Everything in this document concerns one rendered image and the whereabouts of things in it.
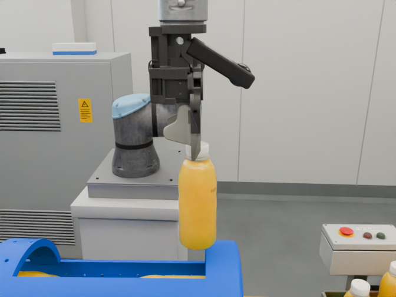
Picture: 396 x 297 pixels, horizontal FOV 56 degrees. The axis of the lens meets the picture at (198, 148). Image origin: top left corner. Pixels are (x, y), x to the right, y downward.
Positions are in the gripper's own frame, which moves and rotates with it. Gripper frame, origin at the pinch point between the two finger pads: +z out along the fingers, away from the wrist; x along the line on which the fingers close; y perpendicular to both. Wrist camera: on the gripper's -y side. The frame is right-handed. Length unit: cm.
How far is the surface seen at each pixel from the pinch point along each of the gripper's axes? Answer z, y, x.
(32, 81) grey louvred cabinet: 13, 100, -156
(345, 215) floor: 147, -127, -238
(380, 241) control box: 35, -47, -25
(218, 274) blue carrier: 21.7, -3.5, 5.1
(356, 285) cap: 36, -35, -9
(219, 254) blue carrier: 20.8, -3.9, 0.7
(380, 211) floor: 147, -162, -245
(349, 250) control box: 37, -39, -24
